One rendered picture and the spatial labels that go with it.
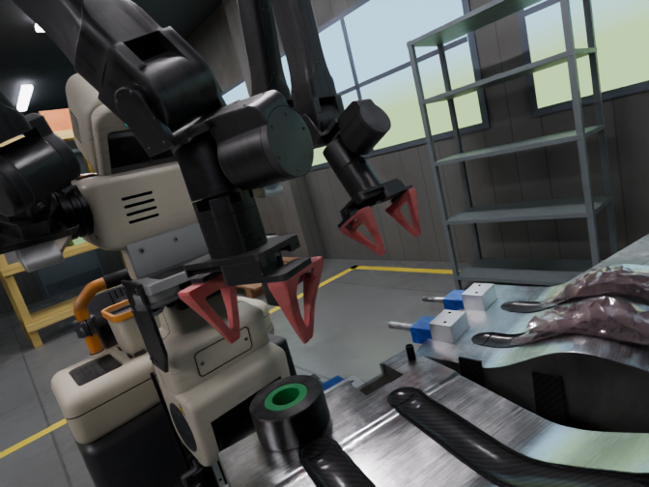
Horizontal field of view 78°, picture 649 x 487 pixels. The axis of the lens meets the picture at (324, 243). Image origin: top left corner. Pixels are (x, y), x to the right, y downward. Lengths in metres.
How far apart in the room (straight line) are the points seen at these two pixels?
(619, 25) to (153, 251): 2.76
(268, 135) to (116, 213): 0.48
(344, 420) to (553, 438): 0.19
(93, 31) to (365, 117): 0.38
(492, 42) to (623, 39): 0.76
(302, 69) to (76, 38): 0.40
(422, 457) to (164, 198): 0.58
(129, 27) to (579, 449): 0.47
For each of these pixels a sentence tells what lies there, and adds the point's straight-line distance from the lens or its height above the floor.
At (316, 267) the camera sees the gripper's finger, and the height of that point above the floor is 1.06.
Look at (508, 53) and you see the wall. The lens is 3.22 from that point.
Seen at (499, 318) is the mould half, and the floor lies 0.85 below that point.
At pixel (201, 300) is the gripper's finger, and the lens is 0.43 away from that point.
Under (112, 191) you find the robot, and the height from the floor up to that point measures 1.19.
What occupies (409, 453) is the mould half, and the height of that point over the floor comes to 0.89.
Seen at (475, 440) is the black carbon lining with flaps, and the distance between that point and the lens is 0.42.
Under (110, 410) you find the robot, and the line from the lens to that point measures 1.07.
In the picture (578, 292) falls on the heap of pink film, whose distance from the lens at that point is 0.63.
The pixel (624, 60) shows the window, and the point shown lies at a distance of 3.00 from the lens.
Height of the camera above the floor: 1.15
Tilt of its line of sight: 12 degrees down
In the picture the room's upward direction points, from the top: 15 degrees counter-clockwise
